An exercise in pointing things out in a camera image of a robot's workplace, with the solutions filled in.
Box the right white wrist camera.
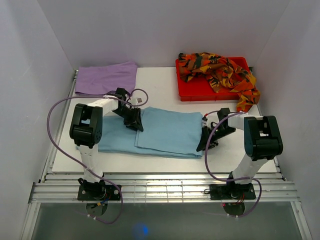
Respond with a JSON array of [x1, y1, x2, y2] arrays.
[[201, 114, 208, 125]]

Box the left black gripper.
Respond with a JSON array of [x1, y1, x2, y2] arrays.
[[112, 106, 144, 133]]

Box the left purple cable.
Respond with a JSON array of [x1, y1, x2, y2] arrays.
[[46, 88, 149, 225]]

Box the light blue trousers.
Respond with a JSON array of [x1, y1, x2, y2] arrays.
[[97, 107, 203, 159]]

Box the orange camouflage trousers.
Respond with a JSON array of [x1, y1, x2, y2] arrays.
[[177, 52, 261, 113]]

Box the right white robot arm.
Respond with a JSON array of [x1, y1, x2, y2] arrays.
[[196, 108, 283, 201]]

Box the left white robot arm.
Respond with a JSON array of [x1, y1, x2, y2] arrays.
[[69, 87, 144, 201]]

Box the red plastic tray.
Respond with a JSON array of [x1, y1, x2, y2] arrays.
[[175, 58, 239, 102]]

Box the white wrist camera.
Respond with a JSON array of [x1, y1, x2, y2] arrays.
[[130, 97, 144, 106], [201, 114, 208, 125]]

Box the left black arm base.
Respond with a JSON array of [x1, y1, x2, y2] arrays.
[[76, 182, 121, 217]]

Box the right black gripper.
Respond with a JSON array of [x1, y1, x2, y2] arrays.
[[196, 125, 236, 152]]

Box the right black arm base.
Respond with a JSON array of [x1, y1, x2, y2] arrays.
[[204, 182, 256, 217]]

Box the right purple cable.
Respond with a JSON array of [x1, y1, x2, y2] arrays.
[[203, 110, 263, 219]]

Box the aluminium rail frame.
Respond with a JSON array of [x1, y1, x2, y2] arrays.
[[20, 65, 313, 240]]

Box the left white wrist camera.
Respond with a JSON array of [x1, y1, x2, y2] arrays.
[[130, 97, 144, 106]]

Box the purple cable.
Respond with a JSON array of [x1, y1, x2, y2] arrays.
[[46, 88, 149, 225], [203, 110, 263, 219]]

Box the folded purple trousers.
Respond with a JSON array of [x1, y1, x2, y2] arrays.
[[74, 61, 138, 95]]

